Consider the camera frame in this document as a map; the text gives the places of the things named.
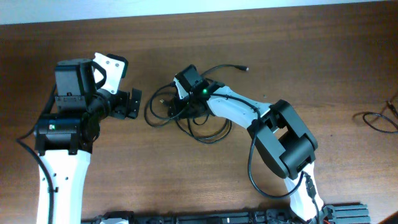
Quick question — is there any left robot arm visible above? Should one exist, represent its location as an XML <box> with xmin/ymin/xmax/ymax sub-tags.
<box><xmin>34</xmin><ymin>53</ymin><xmax>142</xmax><ymax>223</ymax></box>

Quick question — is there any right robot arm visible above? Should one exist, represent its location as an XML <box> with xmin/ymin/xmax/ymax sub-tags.
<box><xmin>171</xmin><ymin>65</ymin><xmax>324</xmax><ymax>223</ymax></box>

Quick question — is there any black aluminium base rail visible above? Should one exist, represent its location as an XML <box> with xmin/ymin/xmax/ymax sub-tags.
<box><xmin>81</xmin><ymin>203</ymin><xmax>371</xmax><ymax>224</ymax></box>

